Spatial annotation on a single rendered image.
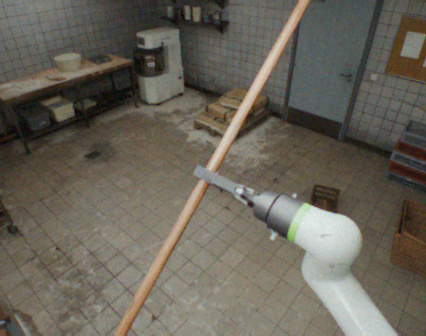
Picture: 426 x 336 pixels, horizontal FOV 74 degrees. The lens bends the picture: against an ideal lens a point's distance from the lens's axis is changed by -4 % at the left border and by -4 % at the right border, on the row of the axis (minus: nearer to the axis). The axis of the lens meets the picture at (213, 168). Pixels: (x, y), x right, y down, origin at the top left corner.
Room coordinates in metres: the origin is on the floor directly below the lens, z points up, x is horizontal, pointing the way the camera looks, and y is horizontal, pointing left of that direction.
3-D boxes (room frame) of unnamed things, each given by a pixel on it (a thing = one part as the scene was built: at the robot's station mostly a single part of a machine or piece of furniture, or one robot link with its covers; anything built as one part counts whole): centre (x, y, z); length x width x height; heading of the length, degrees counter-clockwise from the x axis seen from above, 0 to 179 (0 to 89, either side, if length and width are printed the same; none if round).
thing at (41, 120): (4.17, 2.90, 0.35); 0.50 x 0.36 x 0.24; 49
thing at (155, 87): (5.68, 1.09, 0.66); 0.92 x 0.59 x 1.32; 139
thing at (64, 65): (4.87, 2.41, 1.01); 0.43 x 0.42 x 0.21; 139
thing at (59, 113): (4.49, 2.63, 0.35); 0.50 x 0.36 x 0.24; 51
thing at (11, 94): (4.71, 2.45, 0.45); 2.20 x 0.80 x 0.90; 139
